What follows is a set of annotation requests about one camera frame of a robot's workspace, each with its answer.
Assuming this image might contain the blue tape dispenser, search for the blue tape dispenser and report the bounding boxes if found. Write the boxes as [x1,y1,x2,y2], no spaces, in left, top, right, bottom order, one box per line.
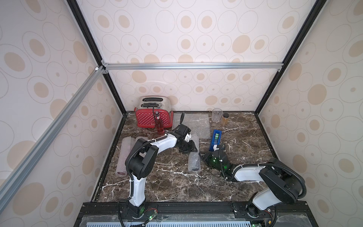
[209,130,222,151]

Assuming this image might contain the single bubble wrap sheet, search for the single bubble wrap sheet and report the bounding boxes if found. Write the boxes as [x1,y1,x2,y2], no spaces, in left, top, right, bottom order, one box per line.
[115,137,136,178]

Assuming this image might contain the purple drink bottle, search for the purple drink bottle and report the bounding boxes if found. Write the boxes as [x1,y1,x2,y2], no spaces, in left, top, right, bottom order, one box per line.
[188,152,200,172]

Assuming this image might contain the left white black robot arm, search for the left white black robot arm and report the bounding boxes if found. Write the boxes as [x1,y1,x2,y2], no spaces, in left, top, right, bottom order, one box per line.
[125,113,199,218]

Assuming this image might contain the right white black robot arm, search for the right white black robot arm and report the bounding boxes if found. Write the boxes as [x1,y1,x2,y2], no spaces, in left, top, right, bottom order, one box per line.
[201,147,307,218]

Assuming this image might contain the red drink bottle back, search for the red drink bottle back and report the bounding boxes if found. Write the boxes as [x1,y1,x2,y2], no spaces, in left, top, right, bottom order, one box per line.
[155,112,164,135]

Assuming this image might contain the red perforated plastic basket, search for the red perforated plastic basket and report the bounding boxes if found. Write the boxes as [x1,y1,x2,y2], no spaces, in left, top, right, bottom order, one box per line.
[135,108,174,128]

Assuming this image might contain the brown spice jar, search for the brown spice jar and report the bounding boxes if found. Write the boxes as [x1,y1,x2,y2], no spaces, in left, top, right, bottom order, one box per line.
[221,113,229,127]

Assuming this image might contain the clear drinking glass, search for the clear drinking glass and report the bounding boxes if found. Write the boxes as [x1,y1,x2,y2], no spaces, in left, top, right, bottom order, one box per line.
[212,108,223,123]

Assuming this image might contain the silver toaster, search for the silver toaster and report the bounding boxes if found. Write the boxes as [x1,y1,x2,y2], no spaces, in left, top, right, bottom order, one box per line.
[134,96,172,112]

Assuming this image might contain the horizontal aluminium bar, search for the horizontal aluminium bar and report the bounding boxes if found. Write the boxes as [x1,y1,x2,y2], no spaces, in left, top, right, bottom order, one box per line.
[96,62,284,72]

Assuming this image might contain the left diagonal aluminium bar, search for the left diagonal aluminium bar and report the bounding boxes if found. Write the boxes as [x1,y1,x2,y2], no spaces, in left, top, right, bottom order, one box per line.
[1,66,105,212]

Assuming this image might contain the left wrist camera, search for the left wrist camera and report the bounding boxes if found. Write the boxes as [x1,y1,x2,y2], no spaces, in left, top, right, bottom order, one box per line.
[184,133,192,142]

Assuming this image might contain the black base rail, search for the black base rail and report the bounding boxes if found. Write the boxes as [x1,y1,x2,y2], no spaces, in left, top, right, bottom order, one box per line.
[74,201,318,227]

